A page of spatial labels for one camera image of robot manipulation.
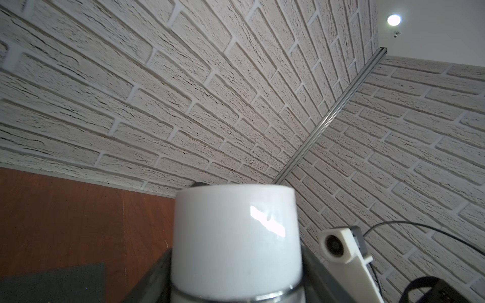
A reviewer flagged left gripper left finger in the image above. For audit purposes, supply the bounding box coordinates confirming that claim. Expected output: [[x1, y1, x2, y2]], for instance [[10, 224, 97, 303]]
[[123, 248, 172, 303]]

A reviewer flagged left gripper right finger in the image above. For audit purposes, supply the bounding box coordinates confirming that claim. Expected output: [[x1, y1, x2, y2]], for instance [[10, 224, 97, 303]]
[[301, 244, 356, 303]]

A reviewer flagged grey drawstring bag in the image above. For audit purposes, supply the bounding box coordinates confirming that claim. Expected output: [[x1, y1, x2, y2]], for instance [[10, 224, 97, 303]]
[[1, 263, 106, 302]]

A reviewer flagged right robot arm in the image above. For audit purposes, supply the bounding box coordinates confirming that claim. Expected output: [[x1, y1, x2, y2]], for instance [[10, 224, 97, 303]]
[[399, 276, 470, 303]]

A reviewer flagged round ceiling lamp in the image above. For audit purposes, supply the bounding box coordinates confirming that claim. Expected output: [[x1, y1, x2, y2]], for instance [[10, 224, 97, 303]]
[[386, 14, 402, 27]]

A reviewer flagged white hair dryer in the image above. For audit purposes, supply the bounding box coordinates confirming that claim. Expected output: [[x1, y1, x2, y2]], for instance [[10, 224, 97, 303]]
[[171, 184, 306, 302]]

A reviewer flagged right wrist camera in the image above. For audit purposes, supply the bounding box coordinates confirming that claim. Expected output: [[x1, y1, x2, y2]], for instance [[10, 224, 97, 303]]
[[318, 225, 383, 302]]

